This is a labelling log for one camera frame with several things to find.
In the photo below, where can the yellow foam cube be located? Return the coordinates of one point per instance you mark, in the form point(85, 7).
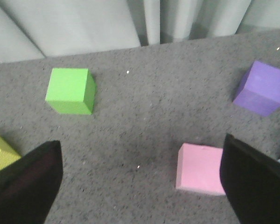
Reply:
point(7, 154)

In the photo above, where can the pink foam cube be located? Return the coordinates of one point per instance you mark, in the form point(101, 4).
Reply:
point(198, 169)

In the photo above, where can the grey-green curtain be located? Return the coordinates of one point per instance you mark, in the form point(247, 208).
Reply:
point(36, 29)

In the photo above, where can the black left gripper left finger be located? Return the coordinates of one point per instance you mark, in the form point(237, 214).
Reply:
point(29, 186)

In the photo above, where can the green foam cube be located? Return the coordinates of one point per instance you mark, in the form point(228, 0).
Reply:
point(71, 91)

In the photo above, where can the dark purple foam cube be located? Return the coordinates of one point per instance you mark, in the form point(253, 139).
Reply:
point(259, 89)

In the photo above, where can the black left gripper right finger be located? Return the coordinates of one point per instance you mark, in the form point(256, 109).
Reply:
point(251, 181)

